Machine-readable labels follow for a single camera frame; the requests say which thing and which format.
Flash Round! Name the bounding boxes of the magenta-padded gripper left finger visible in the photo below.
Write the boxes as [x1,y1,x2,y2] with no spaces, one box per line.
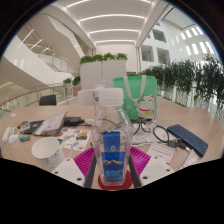
[51,146,98,189]

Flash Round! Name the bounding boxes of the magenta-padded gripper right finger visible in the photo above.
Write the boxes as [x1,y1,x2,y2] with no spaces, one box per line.
[127,145,176,188]

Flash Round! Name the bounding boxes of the clear blue-labelled water bottle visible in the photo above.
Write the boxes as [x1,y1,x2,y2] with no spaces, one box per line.
[91,87,134,187]

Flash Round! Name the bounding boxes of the white printed card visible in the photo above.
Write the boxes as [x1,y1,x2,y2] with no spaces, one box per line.
[145,142,176,164]

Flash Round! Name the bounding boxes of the white paper cup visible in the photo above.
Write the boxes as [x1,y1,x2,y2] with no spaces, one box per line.
[31,137,66,172]

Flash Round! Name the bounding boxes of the colourful sticker sheet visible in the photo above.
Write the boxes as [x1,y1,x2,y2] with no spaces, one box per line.
[55,128,92,153]

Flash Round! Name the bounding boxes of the white packet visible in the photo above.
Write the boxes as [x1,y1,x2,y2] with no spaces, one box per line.
[181,151,200,169]

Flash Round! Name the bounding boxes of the dark blue keyboard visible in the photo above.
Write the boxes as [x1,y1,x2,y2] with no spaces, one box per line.
[166,123,209,158]

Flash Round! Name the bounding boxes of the printed paper booklet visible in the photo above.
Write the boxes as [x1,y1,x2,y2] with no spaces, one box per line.
[32,111,70,138]

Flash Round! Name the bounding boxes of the black power bank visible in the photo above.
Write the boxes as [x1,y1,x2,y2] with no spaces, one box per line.
[63,116,85,127]

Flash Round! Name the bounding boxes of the small teal item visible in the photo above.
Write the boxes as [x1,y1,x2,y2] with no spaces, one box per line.
[19,134,32,143]

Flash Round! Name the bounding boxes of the small white mouse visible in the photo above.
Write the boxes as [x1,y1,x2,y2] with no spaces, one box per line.
[7,133,19,145]

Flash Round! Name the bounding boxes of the small dark red case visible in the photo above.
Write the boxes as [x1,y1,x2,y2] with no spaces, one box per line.
[17,120,31,130]

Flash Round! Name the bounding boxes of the white power strip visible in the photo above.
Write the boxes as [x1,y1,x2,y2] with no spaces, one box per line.
[1,126,13,145]

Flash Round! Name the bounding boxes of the black office chair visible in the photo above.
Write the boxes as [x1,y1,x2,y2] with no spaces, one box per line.
[38,94,58,107]

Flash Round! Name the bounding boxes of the white chair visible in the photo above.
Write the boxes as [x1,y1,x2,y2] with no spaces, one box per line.
[77,88,101,107]

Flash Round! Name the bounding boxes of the green tote bag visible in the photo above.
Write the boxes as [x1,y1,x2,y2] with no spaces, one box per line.
[112,74,159,122]

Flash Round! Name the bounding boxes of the clear plastic tumbler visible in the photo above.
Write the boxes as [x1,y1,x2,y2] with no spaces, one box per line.
[91,81,105,111]

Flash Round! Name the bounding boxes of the small white planter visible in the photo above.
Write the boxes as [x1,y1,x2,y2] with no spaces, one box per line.
[62,75,82,98]

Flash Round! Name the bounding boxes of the glass railing with handrail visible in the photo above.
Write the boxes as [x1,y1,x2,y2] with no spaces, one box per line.
[0,83,66,113]

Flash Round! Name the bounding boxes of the white cabinet with plants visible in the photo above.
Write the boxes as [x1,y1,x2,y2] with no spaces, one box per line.
[79,52,129,91]

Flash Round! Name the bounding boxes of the ceiling light strips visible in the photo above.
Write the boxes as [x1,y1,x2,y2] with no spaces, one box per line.
[66,0,153,44]

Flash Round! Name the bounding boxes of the tangled black cables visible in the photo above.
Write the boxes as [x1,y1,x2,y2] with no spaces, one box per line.
[131,117,174,145]

